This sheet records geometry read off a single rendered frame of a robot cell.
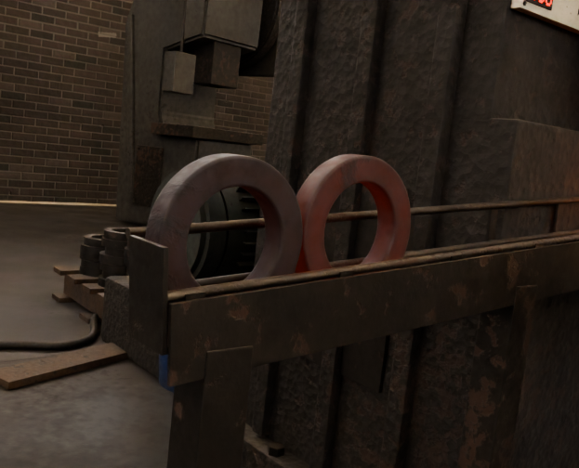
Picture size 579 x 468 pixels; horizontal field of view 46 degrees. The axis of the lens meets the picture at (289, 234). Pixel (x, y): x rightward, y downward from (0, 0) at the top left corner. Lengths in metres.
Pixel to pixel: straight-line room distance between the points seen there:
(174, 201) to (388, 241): 0.33
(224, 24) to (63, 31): 2.12
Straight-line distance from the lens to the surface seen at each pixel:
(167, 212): 0.67
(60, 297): 3.20
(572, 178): 1.39
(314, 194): 0.78
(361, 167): 0.83
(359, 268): 0.82
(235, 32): 5.62
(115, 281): 2.51
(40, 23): 7.08
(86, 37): 7.23
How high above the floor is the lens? 0.78
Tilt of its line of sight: 7 degrees down
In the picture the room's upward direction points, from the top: 6 degrees clockwise
